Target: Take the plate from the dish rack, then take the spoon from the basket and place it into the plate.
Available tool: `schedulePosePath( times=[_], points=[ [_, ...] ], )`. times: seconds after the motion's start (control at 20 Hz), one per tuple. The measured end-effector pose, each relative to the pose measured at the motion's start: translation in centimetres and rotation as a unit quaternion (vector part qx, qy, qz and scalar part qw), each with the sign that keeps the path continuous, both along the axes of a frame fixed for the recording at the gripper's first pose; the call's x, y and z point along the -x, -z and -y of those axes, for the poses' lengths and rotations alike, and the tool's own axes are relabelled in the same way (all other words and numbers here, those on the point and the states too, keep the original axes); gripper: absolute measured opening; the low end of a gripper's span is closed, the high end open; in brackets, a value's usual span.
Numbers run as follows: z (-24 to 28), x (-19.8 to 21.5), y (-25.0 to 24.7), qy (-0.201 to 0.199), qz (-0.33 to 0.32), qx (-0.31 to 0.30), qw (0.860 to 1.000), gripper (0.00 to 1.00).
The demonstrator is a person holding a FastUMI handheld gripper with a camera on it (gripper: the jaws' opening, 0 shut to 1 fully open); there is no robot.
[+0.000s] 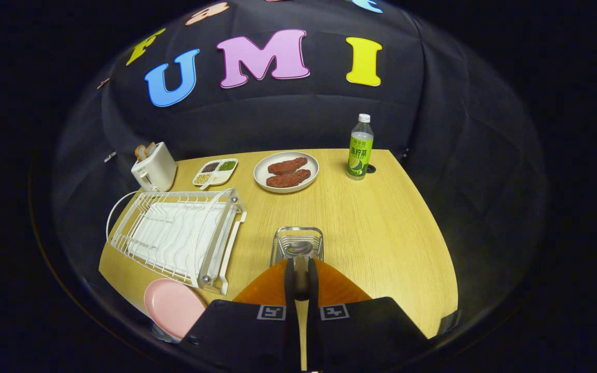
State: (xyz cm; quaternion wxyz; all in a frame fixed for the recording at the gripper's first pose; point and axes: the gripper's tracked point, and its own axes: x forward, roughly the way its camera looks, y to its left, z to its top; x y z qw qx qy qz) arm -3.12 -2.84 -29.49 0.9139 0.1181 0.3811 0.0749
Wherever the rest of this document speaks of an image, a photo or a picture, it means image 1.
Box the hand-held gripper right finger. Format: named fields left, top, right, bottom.
left=306, top=257, right=431, bottom=373

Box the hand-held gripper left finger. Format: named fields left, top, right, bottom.
left=179, top=257, right=299, bottom=373

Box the metal spoon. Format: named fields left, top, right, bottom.
left=283, top=240, right=315, bottom=302

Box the metal wire basket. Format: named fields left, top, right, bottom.
left=269, top=226, right=325, bottom=267

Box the pink plate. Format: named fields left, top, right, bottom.
left=144, top=278, right=207, bottom=342

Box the white wire dish rack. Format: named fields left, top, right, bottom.
left=106, top=188, right=248, bottom=296

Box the white round plate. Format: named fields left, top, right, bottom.
left=253, top=151, right=320, bottom=194

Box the white divided dish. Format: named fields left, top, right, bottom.
left=192, top=158, right=239, bottom=188

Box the brown meat piece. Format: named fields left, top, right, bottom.
left=267, top=157, right=308, bottom=175
left=266, top=169, right=312, bottom=189

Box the green label drink bottle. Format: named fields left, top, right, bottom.
left=346, top=113, right=374, bottom=181

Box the white toaster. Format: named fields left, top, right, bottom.
left=131, top=142, right=178, bottom=193

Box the black backdrop cloth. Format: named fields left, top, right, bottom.
left=52, top=0, right=548, bottom=337

